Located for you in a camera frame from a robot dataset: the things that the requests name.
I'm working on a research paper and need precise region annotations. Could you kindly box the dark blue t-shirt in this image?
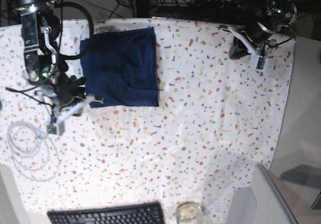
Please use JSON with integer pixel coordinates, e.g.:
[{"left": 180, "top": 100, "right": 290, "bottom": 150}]
[{"left": 81, "top": 28, "right": 159, "bottom": 108}]

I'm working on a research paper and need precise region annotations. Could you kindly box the terrazzo patterned tablecloth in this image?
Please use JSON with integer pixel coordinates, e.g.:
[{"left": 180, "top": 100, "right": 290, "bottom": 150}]
[{"left": 1, "top": 18, "right": 295, "bottom": 223}]

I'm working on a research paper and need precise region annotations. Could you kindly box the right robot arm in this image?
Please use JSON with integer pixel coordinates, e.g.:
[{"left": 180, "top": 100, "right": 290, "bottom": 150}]
[{"left": 16, "top": 0, "right": 94, "bottom": 106}]

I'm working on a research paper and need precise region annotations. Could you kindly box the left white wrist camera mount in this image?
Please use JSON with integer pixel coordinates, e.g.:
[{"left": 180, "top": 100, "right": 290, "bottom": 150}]
[{"left": 218, "top": 25, "right": 267, "bottom": 70}]

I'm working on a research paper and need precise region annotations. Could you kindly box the red lit power strip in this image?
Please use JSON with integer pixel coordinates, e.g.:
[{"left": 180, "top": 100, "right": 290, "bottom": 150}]
[{"left": 193, "top": 0, "right": 242, "bottom": 9}]

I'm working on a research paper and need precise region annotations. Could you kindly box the coiled white cable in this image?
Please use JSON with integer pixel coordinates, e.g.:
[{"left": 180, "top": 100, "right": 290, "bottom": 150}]
[{"left": 6, "top": 123, "right": 60, "bottom": 184}]

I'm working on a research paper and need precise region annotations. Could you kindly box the black computer keyboard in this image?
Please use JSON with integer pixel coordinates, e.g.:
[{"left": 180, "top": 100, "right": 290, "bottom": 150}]
[{"left": 47, "top": 202, "right": 165, "bottom": 224}]

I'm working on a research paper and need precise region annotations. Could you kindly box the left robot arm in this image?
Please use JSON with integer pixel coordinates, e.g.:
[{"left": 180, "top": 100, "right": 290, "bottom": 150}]
[{"left": 245, "top": 0, "right": 297, "bottom": 49}]

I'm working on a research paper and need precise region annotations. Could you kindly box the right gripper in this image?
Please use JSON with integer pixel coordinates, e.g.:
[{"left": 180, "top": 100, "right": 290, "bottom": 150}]
[{"left": 41, "top": 74, "right": 86, "bottom": 106}]

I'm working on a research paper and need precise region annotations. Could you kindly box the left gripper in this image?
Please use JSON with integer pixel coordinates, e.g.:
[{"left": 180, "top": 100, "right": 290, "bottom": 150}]
[{"left": 240, "top": 22, "right": 275, "bottom": 50}]

